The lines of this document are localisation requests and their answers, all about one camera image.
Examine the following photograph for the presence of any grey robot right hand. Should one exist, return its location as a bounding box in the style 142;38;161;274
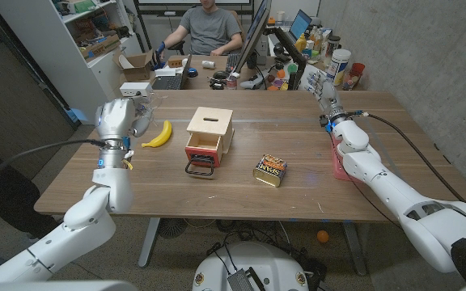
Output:
304;69;345;120

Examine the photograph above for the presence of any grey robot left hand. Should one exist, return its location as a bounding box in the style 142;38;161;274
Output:
94;96;155;141

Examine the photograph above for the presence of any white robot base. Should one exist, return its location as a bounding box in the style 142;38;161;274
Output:
192;241;310;291

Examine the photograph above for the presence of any yellow banana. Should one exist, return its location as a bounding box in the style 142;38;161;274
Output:
141;119;173;149

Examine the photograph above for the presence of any spam can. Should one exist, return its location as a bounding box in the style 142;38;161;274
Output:
252;154;289;188

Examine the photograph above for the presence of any white wipes canister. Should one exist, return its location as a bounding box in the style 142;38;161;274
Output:
324;48;352;86

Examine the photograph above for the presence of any blue plastic object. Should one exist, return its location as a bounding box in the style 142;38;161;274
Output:
69;108;89;123

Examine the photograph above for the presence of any white power box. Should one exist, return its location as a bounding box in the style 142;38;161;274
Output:
119;82;153;98

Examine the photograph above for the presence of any dark lid jar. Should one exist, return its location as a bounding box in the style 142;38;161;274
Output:
328;35;341;57

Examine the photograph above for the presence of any open cardboard box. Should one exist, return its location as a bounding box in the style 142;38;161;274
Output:
112;48;156;82

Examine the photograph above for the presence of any black laptop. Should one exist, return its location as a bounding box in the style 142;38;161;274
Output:
150;54;193;91

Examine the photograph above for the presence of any printed cardboard box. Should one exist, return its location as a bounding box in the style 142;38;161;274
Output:
79;34;121;61

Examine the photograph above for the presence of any pink plastic tray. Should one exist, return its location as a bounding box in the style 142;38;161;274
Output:
329;135;362;182

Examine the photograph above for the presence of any white game controller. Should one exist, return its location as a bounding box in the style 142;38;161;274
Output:
239;78;266;91

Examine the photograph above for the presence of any laptop with blue screen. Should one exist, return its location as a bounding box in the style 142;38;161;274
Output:
288;9;313;41

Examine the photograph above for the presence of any white shelf unit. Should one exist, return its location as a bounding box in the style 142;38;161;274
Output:
0;0;143;124

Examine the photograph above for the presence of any dark wood door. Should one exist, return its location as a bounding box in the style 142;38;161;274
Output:
0;0;76;179

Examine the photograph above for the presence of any wooden box with slot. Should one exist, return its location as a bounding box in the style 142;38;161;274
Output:
184;106;235;154

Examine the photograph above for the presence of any computer monitor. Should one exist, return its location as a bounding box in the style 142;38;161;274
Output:
232;0;273;76

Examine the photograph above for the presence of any black keyboard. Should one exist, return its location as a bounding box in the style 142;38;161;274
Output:
225;52;242;74

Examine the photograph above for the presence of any round floor fan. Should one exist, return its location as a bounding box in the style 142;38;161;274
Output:
158;217;189;239

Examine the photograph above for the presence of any standing person in dark clothes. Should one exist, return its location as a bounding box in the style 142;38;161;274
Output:
0;129;62;239

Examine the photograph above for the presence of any seated person in grey shirt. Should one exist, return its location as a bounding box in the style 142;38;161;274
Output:
158;0;244;57

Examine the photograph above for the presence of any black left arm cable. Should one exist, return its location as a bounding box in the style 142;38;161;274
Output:
0;138;108;264

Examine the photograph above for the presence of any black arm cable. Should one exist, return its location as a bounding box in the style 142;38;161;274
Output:
0;138;108;264
348;111;466;203

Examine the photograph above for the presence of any red-front drawer with black handle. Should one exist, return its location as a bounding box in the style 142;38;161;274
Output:
184;132;224;177

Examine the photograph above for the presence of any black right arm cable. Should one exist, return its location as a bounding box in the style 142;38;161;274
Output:
348;111;466;203

